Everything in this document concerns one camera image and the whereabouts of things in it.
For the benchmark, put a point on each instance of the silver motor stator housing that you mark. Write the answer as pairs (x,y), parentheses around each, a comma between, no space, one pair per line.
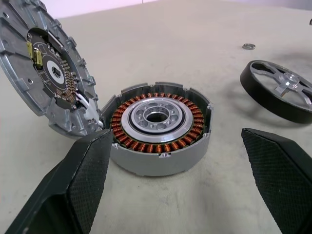
(170,163)

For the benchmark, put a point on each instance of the small silver washer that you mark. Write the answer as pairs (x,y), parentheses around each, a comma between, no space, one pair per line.
(244,46)

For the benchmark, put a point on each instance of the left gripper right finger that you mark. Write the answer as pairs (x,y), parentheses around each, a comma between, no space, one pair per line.
(280,170)

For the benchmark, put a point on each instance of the silver motor end cover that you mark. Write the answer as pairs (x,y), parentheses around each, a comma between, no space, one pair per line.
(19,73)

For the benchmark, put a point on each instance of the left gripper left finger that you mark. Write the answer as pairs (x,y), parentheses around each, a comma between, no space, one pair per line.
(80,175)

